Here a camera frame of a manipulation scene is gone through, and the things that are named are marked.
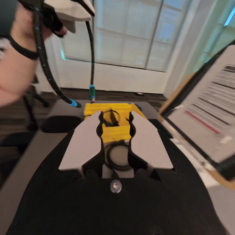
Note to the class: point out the small black floor object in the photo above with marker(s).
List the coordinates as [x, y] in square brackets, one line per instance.
[139, 94]

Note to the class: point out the black table pad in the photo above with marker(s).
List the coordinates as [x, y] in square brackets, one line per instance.
[159, 128]

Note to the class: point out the white framed glass window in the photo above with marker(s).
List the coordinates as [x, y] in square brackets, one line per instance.
[128, 33]

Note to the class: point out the person's left hand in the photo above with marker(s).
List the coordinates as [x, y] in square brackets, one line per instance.
[23, 33]

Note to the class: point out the black mesh office chair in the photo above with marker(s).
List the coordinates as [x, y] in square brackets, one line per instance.
[60, 124]

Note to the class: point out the yellow plastic storage bin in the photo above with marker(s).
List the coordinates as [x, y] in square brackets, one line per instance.
[115, 131]

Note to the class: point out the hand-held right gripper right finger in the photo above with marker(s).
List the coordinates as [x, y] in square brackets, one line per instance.
[150, 145]

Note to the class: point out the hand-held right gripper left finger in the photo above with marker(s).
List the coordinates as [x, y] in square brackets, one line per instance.
[82, 145]

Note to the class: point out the instruction sign on white stand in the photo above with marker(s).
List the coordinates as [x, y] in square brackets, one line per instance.
[211, 102]

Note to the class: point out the small black box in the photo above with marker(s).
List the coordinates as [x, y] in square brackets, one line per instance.
[138, 106]

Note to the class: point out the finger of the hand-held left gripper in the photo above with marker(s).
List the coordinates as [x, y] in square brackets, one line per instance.
[71, 11]
[89, 7]

